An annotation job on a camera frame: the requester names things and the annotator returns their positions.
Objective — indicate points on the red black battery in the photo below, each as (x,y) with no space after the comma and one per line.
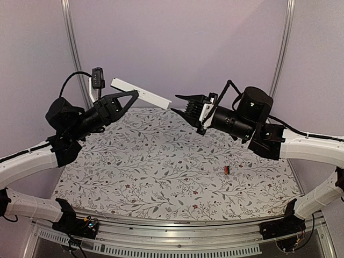
(227,170)

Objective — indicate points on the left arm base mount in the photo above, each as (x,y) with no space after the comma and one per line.
(70,224)

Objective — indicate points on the left aluminium frame post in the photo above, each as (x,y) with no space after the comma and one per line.
(68,22)

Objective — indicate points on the floral patterned table mat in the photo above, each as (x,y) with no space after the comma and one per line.
(152,164)

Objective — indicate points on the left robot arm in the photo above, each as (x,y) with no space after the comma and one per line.
(72,125)

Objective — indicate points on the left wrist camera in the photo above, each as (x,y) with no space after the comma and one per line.
(96,84)

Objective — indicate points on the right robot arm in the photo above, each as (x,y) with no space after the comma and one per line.
(246,115)

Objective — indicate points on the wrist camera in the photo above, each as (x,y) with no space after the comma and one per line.
(96,84)
(206,123)

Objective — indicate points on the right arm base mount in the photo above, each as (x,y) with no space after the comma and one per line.
(288,224)

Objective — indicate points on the white remote control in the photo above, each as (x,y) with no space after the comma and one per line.
(144,95)

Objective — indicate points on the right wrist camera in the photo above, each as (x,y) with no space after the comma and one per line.
(206,123)

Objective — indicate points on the right aluminium frame post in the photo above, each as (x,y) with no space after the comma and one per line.
(286,32)

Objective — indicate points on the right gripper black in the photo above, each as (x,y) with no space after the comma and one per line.
(199,99)

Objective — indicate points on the aluminium frame post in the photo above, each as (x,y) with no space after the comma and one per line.
(68,22)
(286,32)

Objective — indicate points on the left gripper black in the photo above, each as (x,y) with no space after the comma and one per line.
(109,108)

